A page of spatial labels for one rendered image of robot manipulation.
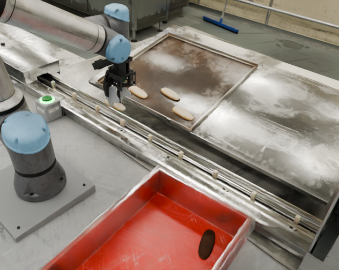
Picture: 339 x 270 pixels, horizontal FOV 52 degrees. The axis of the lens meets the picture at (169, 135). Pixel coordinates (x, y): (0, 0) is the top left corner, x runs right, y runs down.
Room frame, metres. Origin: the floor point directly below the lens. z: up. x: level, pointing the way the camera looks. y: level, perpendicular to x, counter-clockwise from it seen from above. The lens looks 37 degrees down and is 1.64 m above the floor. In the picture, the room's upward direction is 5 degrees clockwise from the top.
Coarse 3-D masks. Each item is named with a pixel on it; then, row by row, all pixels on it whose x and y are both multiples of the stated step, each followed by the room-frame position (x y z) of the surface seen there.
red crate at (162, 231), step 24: (144, 216) 0.66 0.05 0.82; (168, 216) 0.67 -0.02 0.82; (192, 216) 0.67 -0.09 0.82; (120, 240) 0.57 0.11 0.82; (144, 240) 0.58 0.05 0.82; (168, 240) 0.58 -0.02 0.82; (192, 240) 0.59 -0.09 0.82; (216, 240) 0.60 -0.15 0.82; (96, 264) 0.50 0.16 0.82; (120, 264) 0.50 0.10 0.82; (144, 264) 0.51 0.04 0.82; (168, 264) 0.51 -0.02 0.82; (192, 264) 0.52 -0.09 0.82
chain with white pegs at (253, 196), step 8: (56, 88) 1.31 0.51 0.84; (72, 96) 1.23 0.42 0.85; (120, 120) 1.07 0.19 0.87; (128, 128) 1.06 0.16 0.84; (152, 136) 0.99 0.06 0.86; (184, 160) 0.90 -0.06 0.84; (200, 168) 0.87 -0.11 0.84; (216, 176) 0.82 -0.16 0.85; (256, 192) 0.75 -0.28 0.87; (256, 200) 0.74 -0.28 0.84; (272, 208) 0.71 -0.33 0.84; (296, 216) 0.67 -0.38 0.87
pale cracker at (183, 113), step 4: (172, 108) 1.13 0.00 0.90; (176, 108) 1.12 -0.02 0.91; (180, 108) 1.12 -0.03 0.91; (176, 112) 1.10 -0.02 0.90; (180, 112) 1.10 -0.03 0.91; (184, 112) 1.10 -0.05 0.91; (188, 112) 1.10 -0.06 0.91; (184, 116) 1.08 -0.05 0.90; (188, 116) 1.08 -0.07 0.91; (192, 116) 1.08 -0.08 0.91
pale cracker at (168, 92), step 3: (162, 90) 1.24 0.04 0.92; (165, 90) 1.23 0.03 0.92; (168, 90) 1.23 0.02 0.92; (171, 90) 1.23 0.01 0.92; (165, 93) 1.22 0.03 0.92; (168, 93) 1.21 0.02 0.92; (171, 93) 1.21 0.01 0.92; (174, 93) 1.21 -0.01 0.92; (168, 96) 1.20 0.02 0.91; (171, 96) 1.19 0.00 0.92; (174, 96) 1.19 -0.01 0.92; (177, 96) 1.19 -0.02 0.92; (174, 99) 1.18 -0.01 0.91; (177, 99) 1.18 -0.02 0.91
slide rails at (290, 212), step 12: (48, 84) 1.32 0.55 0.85; (60, 84) 1.33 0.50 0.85; (108, 120) 1.09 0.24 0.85; (132, 132) 1.02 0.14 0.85; (144, 132) 1.03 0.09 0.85; (168, 144) 0.97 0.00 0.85; (192, 156) 0.91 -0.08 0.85; (204, 168) 0.86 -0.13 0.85; (216, 180) 0.81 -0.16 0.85; (228, 180) 0.81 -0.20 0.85; (240, 192) 0.76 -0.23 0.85; (276, 204) 0.72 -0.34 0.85; (300, 228) 0.64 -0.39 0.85; (312, 228) 0.65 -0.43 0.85; (324, 228) 0.65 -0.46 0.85
